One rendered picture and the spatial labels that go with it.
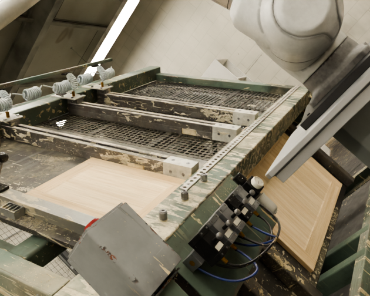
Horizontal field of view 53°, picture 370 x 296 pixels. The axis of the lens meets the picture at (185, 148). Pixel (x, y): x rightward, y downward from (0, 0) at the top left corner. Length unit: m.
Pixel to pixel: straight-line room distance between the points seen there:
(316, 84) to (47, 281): 0.80
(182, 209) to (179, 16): 6.04
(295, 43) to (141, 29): 6.67
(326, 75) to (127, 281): 0.64
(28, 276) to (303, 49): 0.79
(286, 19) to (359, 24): 5.75
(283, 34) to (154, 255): 0.48
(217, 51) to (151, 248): 6.11
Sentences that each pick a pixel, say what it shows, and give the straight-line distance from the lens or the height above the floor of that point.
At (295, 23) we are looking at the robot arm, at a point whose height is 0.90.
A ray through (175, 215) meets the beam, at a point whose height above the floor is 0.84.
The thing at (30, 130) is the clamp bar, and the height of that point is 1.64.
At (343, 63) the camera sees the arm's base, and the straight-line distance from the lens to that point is 0.95.
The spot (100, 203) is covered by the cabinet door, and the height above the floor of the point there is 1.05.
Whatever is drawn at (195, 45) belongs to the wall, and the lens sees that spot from 6.88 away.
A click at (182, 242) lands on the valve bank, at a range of 1.07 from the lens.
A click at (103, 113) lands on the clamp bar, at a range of 2.15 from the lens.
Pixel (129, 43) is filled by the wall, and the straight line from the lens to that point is 7.47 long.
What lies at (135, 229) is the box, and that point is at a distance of 0.76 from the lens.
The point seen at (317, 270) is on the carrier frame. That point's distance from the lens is 1.88.
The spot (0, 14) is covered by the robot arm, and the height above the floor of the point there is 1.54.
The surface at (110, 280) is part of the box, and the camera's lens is 0.75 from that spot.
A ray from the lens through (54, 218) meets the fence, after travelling 1.24.
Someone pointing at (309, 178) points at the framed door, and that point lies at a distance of 2.32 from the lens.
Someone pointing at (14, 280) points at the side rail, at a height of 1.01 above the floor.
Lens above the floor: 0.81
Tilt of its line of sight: 8 degrees up
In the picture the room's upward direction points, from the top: 47 degrees counter-clockwise
